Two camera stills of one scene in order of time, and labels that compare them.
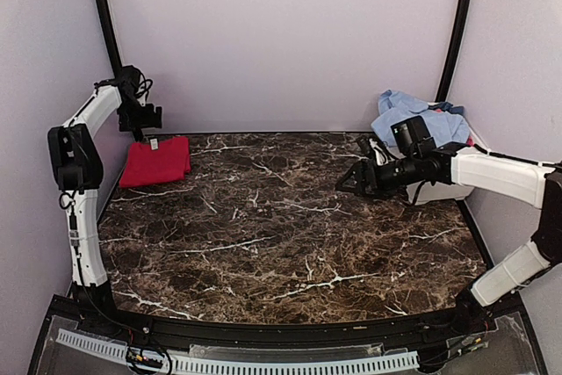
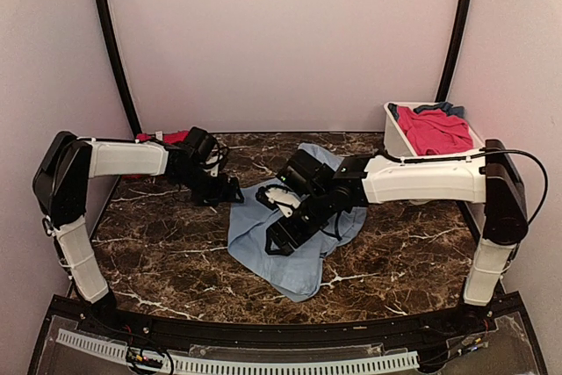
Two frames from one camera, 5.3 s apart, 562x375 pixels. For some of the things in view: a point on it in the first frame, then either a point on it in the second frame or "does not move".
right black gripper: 362,168 -> 296,237
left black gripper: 147,122 -> 219,194
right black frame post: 457,27 does not move
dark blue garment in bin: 449,107 does not move
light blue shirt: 396,107 -> 296,276
